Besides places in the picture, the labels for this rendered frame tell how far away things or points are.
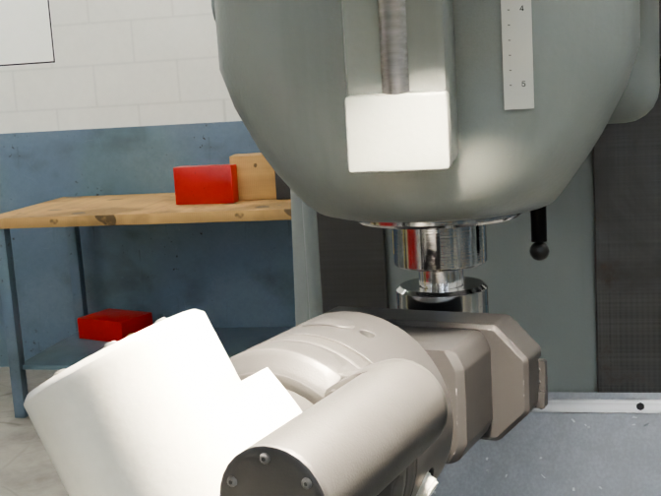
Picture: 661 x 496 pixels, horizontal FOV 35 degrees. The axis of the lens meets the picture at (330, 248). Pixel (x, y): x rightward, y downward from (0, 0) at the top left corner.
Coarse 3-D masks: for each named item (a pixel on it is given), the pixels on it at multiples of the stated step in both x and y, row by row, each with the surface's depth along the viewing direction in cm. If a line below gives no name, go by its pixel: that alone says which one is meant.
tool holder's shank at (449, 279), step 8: (424, 272) 53; (432, 272) 52; (440, 272) 52; (448, 272) 52; (456, 272) 52; (424, 280) 53; (432, 280) 52; (440, 280) 52; (448, 280) 52; (456, 280) 52
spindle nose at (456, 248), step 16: (400, 240) 52; (416, 240) 51; (432, 240) 51; (448, 240) 51; (464, 240) 51; (480, 240) 52; (400, 256) 52; (416, 256) 51; (432, 256) 51; (448, 256) 51; (464, 256) 51; (480, 256) 52
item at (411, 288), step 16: (400, 288) 53; (416, 288) 52; (432, 288) 52; (448, 288) 52; (464, 288) 52; (480, 288) 52; (400, 304) 53; (416, 304) 52; (432, 304) 51; (448, 304) 51; (464, 304) 51; (480, 304) 52
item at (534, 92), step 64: (256, 0) 44; (320, 0) 43; (512, 0) 42; (576, 0) 42; (256, 64) 45; (320, 64) 44; (512, 64) 42; (576, 64) 42; (256, 128) 47; (320, 128) 44; (512, 128) 43; (576, 128) 44; (320, 192) 46; (384, 192) 44; (448, 192) 44; (512, 192) 44
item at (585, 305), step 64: (640, 128) 85; (576, 192) 88; (640, 192) 86; (320, 256) 93; (384, 256) 91; (512, 256) 90; (576, 256) 88; (640, 256) 87; (576, 320) 89; (640, 320) 88; (576, 384) 90; (640, 384) 89
